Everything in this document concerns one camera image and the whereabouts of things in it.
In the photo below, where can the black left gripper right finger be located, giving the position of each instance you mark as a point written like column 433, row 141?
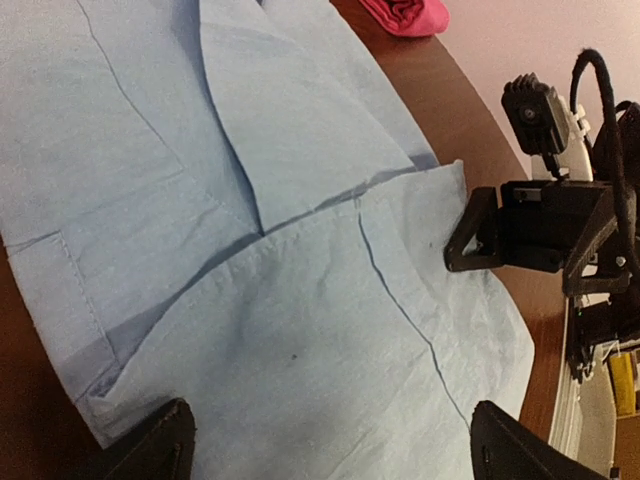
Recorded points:
column 503, row 449

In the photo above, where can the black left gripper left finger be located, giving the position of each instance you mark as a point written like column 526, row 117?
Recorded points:
column 160, row 447

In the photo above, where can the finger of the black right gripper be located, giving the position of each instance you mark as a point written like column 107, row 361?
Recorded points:
column 610, row 214
column 474, row 243

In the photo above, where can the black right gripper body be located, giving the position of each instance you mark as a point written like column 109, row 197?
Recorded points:
column 539, row 221

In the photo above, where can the pink trousers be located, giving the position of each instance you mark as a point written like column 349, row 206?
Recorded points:
column 409, row 18

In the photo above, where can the light blue shirt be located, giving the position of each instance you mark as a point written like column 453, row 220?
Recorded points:
column 227, row 202

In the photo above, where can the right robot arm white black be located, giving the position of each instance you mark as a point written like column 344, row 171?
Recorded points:
column 547, row 127

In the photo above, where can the front aluminium rail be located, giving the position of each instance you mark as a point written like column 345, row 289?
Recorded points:
column 583, row 425

